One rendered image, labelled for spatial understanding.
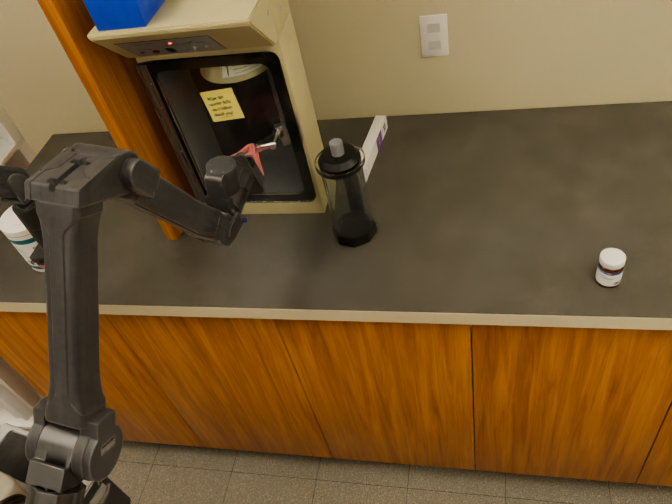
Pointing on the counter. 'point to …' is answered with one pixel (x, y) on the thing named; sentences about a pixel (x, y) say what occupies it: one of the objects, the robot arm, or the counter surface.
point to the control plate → (171, 45)
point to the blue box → (122, 13)
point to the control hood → (199, 25)
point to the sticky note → (222, 104)
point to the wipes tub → (19, 236)
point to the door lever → (270, 142)
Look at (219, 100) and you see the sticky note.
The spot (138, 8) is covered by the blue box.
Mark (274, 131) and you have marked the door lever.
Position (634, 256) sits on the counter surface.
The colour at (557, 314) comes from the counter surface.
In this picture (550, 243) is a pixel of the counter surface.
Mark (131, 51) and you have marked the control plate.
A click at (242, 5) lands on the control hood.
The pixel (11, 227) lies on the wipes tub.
